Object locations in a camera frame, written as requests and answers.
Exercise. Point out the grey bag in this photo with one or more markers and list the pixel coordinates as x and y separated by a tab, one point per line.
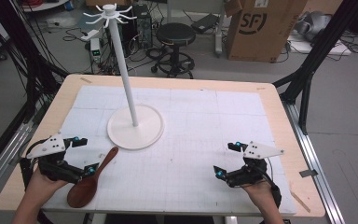
313	25

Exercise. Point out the grey tape piece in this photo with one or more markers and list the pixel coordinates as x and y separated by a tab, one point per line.
308	173

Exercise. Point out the white stand with hooks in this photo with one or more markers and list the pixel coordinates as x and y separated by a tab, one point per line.
135	130

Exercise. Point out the person's right hand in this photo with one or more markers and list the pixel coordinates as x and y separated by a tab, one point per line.
259	194

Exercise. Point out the person's left hand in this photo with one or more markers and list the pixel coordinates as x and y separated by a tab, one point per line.
42	188

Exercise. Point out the aluminium rail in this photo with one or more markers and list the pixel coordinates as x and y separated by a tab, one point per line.
317	174
3	158

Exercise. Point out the black flat laptop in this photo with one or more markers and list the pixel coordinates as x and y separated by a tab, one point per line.
205	23

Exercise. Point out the black computer tower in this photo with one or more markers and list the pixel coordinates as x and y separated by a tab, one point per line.
143	26

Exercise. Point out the white metal post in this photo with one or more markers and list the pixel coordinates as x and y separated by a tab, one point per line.
220	28

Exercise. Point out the white power strip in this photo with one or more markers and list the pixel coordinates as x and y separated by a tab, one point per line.
90	34

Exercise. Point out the black metal frame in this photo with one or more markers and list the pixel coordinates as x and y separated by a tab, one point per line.
28	53
310	62

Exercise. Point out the white device with green display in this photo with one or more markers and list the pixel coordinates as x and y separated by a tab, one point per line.
95	49

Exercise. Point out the brown cardboard box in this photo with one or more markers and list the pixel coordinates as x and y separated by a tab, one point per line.
270	42

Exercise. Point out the tan tape strip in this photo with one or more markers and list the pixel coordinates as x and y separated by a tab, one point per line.
300	202

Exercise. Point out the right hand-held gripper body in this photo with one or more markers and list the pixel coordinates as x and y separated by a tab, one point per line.
254	168

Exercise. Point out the brown wooden rice spoon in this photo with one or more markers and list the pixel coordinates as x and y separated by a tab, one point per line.
81	191

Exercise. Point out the black round stool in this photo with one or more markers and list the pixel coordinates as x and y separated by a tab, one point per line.
175	34

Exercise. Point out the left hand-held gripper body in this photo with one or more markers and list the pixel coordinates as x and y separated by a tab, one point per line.
48	146

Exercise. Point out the white grid mat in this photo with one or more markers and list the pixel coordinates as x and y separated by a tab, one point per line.
199	140

